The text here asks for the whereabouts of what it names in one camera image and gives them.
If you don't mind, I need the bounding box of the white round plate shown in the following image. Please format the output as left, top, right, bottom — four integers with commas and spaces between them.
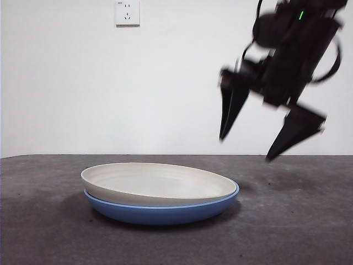
80, 162, 238, 207

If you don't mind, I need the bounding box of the blue round plate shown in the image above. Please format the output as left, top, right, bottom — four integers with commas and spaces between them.
83, 183, 240, 226

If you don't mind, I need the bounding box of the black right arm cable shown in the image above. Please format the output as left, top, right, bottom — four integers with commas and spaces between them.
311, 35, 341, 84

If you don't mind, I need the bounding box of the white wall socket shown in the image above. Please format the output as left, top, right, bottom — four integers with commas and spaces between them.
115, 1, 141, 28

